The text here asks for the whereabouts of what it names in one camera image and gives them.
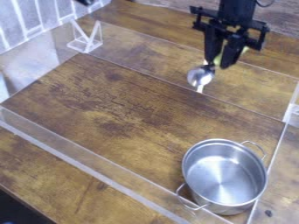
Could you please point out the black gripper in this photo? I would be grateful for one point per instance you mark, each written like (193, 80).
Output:
(238, 36)

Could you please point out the stainless steel pot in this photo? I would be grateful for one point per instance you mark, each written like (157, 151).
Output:
(224, 176)

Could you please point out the clear acrylic front barrier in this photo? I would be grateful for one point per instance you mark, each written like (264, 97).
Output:
(125, 181)

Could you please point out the black wall slot strip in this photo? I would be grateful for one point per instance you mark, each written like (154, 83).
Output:
(230, 15)

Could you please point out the clear acrylic right bracket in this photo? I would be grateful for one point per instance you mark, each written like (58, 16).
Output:
(291, 114)

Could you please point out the clear acrylic triangular bracket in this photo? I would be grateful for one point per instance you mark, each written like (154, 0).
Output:
(85, 43)

